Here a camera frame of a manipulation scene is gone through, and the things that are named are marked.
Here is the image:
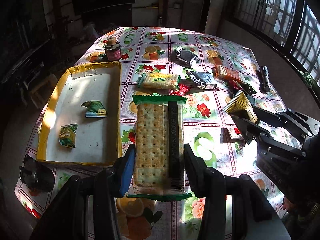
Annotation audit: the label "wooden stool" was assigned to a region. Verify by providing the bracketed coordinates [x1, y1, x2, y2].
[25, 74, 60, 110]

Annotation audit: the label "orange cracker packet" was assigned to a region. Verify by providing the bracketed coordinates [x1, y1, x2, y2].
[213, 65, 247, 83]

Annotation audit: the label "black plastic object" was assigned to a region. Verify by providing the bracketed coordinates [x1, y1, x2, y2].
[19, 154, 55, 193]

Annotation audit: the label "silver foil packet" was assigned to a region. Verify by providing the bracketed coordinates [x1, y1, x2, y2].
[185, 70, 218, 89]
[174, 46, 200, 68]

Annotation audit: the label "dark red snack packet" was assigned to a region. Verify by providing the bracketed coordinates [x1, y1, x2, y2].
[229, 79, 243, 90]

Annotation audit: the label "barred window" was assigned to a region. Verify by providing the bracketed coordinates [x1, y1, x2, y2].
[230, 0, 320, 80]

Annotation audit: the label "green-edged cracker packet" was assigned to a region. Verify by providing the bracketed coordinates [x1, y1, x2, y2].
[137, 72, 181, 90]
[126, 94, 193, 202]

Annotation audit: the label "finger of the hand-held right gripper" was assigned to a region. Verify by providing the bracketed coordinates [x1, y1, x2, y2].
[252, 106, 320, 137]
[231, 115, 308, 159]

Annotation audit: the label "black flashlight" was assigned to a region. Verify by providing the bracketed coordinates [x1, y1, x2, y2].
[259, 66, 272, 93]

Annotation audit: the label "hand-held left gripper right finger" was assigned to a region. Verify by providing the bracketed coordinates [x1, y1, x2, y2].
[184, 144, 292, 240]

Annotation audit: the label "dark jar with cork lid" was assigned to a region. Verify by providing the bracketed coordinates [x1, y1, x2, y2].
[104, 37, 122, 61]

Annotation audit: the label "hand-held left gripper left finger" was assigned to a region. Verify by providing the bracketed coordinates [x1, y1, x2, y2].
[30, 144, 137, 240]

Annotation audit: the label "dark green snack packet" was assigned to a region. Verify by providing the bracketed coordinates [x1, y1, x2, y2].
[241, 82, 257, 95]

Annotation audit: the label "green snack packet yellow label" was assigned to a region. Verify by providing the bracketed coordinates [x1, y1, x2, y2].
[81, 100, 108, 118]

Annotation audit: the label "yellow triangular snack packet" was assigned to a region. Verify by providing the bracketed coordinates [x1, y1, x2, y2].
[223, 90, 258, 123]

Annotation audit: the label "floral fruit print tablecloth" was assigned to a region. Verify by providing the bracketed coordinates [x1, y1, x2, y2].
[14, 26, 302, 240]

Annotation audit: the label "white cardboard box yellow edges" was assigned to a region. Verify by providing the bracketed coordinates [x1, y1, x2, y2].
[36, 62, 123, 166]

